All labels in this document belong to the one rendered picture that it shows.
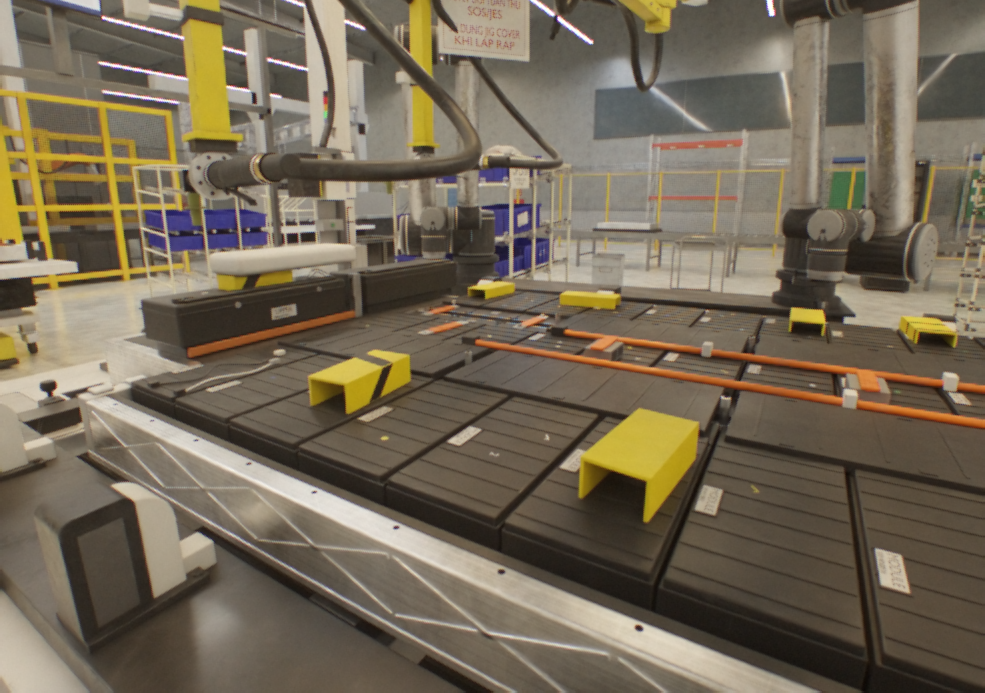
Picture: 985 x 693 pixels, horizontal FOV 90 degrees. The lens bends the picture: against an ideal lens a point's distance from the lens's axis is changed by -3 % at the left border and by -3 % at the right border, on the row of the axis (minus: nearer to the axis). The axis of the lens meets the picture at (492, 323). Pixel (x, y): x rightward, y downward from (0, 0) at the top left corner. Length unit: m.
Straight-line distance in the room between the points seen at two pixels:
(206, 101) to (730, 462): 0.97
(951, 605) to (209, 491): 0.73
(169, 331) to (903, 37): 2.07
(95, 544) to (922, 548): 0.74
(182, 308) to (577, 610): 0.92
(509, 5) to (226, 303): 1.39
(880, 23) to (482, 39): 1.20
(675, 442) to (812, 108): 1.66
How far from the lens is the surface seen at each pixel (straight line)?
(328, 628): 0.61
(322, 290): 1.33
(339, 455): 0.63
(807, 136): 2.09
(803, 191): 2.11
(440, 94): 1.03
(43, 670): 0.75
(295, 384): 0.89
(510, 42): 2.01
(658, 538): 0.50
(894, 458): 0.73
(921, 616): 0.51
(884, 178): 2.12
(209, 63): 1.07
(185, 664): 0.62
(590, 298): 1.46
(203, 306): 1.16
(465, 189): 2.39
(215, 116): 1.06
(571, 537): 0.48
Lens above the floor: 1.29
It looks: 13 degrees down
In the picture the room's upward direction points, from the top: straight up
